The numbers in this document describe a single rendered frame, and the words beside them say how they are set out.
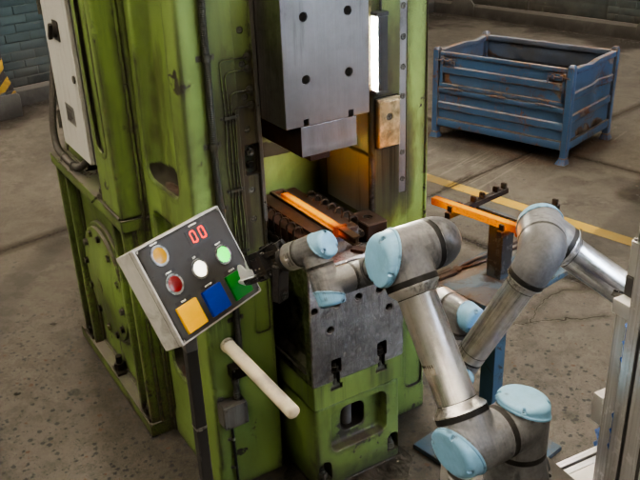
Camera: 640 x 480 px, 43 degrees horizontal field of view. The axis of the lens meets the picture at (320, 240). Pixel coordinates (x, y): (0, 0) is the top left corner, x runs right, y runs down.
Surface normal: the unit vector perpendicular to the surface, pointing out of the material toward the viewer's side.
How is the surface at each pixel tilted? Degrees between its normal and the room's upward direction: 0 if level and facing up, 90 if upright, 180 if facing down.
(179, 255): 60
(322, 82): 90
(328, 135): 90
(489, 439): 54
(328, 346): 90
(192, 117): 90
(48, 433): 0
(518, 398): 8
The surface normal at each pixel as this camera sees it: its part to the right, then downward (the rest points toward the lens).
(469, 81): -0.66, 0.33
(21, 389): -0.04, -0.90
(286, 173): 0.53, 0.35
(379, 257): -0.89, 0.13
